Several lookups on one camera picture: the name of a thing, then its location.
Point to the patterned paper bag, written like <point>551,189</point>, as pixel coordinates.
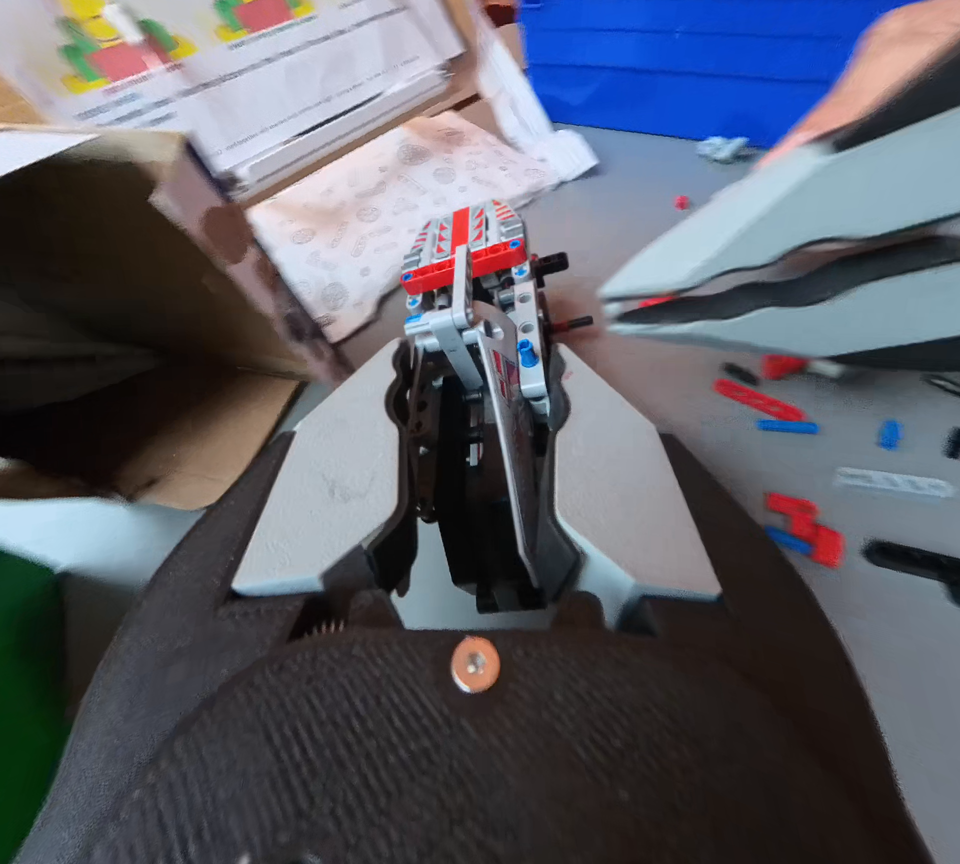
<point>390,204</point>

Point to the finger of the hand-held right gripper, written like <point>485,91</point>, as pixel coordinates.
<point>825,204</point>
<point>787,345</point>

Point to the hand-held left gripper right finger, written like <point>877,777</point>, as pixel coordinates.
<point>622,496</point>

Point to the plain white paper bag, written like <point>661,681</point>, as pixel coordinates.
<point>525,106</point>

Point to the red straight toy beam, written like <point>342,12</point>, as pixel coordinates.
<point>757,399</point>

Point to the printed instruction sheet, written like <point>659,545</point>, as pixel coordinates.
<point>225,16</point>

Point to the blue plastic bin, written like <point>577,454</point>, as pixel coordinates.
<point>712,39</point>

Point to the long blue toy pin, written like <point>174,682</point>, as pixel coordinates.
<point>787,427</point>

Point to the white red toy panel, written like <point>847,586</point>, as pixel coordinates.
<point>832,369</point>

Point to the cardboard toy set box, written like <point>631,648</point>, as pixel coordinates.
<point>112,241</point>

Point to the small grey toy piece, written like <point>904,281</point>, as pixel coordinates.
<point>722,148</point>

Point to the red bent toy beam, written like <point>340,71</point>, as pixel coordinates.
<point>780,365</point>

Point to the black bent toy beam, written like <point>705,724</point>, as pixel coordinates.
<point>915,564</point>

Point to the green plastic bin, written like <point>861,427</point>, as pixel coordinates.
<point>30,654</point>

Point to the small red toy pin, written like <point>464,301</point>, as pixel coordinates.
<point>654,302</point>

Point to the person's right hand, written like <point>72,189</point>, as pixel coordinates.
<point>877,54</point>

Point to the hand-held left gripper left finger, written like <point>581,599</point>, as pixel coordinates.
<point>330,489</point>

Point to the red toy connector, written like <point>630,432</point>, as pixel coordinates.
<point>806,523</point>

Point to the grey red toy brick model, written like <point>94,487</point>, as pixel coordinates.
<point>461,264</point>

